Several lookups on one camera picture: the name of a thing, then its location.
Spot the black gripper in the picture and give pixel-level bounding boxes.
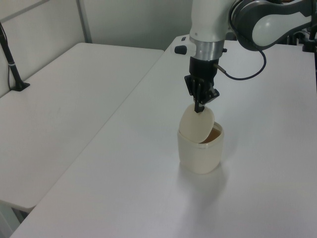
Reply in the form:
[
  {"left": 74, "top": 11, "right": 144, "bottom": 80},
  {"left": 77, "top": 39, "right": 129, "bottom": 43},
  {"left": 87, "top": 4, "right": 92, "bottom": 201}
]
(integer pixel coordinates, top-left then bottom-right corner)
[{"left": 183, "top": 57, "right": 220, "bottom": 114}]

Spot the cream trash bin lid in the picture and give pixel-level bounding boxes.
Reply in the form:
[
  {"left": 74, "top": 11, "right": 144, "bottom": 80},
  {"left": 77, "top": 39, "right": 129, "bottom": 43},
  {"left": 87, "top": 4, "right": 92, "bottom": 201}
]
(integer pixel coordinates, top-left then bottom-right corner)
[{"left": 178, "top": 103, "right": 215, "bottom": 144}]

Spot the cream plastic trash bin body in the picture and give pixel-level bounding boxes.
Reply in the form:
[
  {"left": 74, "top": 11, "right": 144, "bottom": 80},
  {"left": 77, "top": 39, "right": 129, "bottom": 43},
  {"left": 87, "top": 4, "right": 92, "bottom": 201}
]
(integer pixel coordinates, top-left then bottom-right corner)
[{"left": 177, "top": 120, "right": 225, "bottom": 175}]

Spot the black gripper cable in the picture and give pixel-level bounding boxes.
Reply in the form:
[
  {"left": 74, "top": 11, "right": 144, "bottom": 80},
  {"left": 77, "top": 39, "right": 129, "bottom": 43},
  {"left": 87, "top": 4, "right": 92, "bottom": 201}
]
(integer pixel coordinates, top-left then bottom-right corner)
[{"left": 213, "top": 47, "right": 268, "bottom": 81}]

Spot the black table clamp mount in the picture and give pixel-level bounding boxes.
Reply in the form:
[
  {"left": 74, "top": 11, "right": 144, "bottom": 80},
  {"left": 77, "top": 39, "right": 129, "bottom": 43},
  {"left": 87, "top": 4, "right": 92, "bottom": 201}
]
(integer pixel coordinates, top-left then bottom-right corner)
[{"left": 301, "top": 23, "right": 317, "bottom": 53}]

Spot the black camera stand pole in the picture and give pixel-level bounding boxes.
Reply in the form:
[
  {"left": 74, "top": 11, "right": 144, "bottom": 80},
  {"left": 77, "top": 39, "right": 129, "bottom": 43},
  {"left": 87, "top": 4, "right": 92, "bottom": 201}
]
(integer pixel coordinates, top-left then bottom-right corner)
[{"left": 0, "top": 21, "right": 31, "bottom": 91}]

